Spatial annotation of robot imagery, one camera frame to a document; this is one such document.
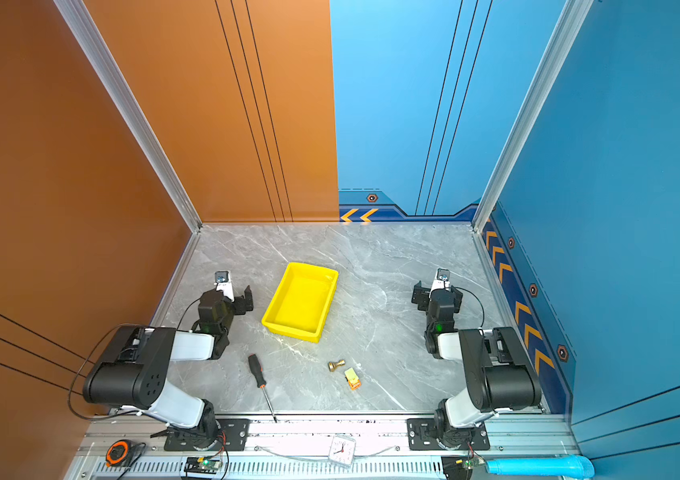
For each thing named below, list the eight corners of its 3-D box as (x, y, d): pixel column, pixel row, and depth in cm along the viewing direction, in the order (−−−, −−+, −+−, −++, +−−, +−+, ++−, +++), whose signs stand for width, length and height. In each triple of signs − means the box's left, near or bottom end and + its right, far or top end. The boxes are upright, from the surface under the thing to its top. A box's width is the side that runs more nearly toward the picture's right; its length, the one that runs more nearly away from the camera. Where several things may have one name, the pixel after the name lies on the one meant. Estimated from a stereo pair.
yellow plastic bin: (265, 333, 93) (260, 323, 87) (293, 272, 108) (290, 260, 102) (319, 347, 90) (316, 337, 85) (340, 282, 105) (339, 270, 100)
